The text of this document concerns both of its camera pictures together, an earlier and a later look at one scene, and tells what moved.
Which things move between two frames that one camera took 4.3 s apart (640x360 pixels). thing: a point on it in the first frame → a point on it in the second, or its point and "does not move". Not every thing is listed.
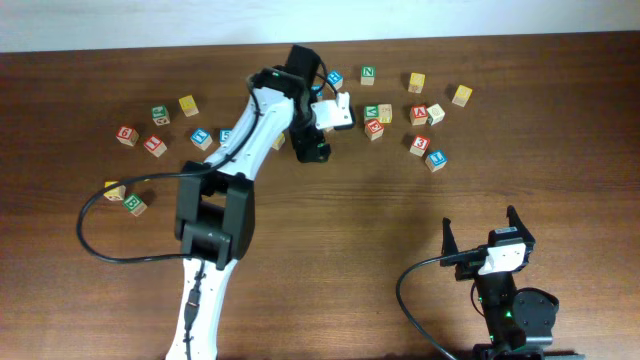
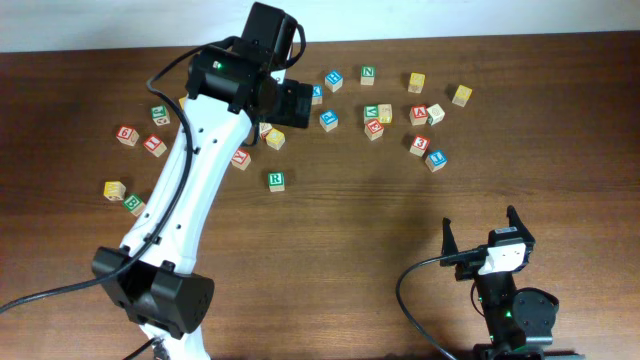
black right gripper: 449,247 does not move
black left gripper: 310,148 → 295,105
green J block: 160,115 does not move
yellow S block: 416,82 does not move
